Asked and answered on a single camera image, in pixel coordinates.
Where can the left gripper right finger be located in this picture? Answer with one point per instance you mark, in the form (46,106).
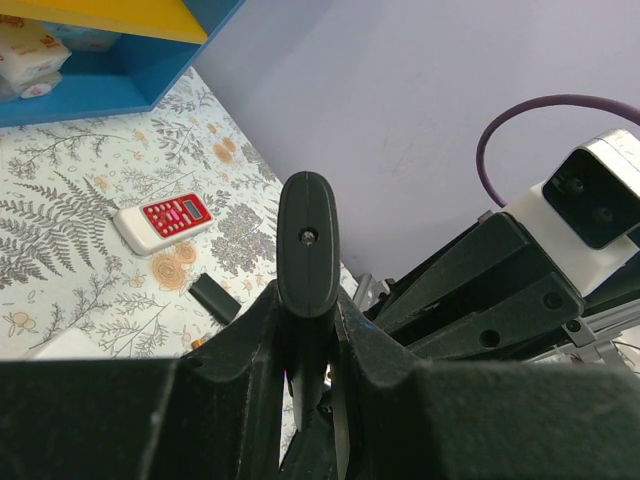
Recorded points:
(397,416)

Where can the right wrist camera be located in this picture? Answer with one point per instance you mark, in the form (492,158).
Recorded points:
(583,214)

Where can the white tissue pack right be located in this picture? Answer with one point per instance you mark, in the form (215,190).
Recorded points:
(28,52)

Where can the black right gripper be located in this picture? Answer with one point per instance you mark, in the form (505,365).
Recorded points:
(490,294)

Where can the red white remote control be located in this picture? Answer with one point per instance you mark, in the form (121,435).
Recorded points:
(150,227)

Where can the blue shelf unit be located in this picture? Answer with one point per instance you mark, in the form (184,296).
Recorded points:
(159,41)

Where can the black remote control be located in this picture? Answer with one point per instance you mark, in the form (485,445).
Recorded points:
(308,280)

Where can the black battery cover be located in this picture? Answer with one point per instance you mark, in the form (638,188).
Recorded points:
(215,299)

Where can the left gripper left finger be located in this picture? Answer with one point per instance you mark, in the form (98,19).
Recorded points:
(214,413)

